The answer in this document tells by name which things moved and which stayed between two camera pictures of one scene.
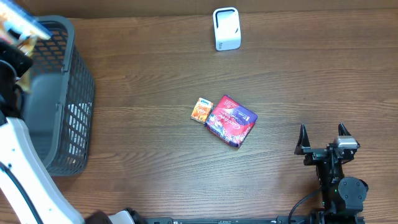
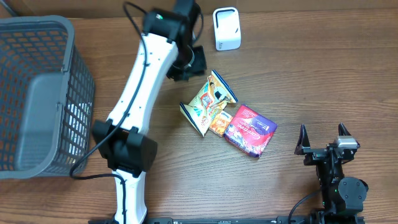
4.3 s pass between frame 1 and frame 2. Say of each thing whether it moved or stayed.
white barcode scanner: stayed
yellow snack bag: moved
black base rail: stayed
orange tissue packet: moved
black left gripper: moved
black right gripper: stayed
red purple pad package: moved
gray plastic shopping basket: stayed
